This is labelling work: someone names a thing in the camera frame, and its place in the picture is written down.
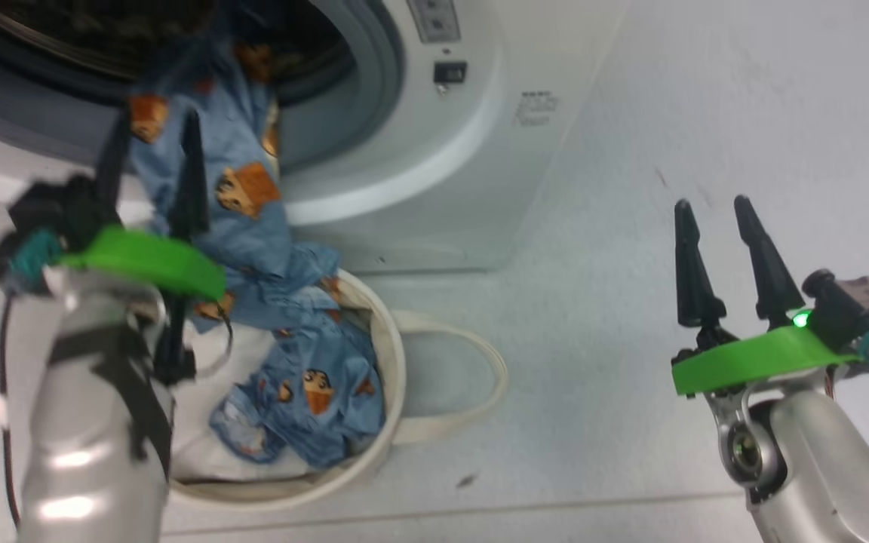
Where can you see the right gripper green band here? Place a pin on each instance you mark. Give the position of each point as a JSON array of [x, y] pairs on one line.
[[766, 354]]

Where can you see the cream canvas laundry basket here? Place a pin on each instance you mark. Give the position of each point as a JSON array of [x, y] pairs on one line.
[[393, 362]]

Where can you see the black door latch slot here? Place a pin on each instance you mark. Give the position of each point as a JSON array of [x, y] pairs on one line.
[[449, 73]]

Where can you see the grey info plate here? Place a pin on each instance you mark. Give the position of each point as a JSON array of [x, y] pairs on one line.
[[433, 19]]

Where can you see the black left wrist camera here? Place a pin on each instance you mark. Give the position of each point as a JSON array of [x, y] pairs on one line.
[[50, 211]]

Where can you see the grey rubber door gasket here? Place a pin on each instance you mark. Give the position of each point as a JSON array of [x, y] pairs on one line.
[[374, 83]]

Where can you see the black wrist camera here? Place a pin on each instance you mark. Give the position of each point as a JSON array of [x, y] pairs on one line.
[[50, 211], [857, 302]]

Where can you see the blue cartoon print garment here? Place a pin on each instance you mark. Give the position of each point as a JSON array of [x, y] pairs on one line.
[[253, 241]]

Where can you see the white front-load washing machine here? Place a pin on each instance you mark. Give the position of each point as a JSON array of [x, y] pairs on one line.
[[480, 188]]

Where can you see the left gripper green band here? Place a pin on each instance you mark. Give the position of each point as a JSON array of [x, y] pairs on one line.
[[148, 256]]

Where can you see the small printed text label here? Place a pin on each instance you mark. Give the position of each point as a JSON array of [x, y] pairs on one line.
[[536, 109]]

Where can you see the white cloth in basket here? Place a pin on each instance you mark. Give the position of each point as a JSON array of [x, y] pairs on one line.
[[201, 422]]

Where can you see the steel perforated washer drum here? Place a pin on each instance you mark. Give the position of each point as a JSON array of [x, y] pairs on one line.
[[65, 38]]

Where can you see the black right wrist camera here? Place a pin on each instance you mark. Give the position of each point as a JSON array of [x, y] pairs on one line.
[[857, 302]]

